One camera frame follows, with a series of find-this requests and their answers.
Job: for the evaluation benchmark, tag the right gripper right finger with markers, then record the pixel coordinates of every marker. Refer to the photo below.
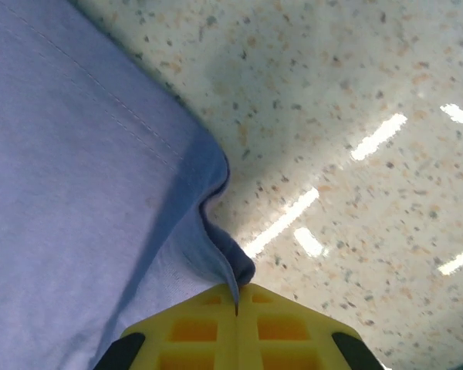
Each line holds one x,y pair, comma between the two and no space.
285,339

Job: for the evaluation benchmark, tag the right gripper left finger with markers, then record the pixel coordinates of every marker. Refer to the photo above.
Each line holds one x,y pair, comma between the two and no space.
193,339

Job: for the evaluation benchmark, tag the purple t-shirt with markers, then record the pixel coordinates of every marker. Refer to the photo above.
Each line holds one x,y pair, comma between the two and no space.
81,173

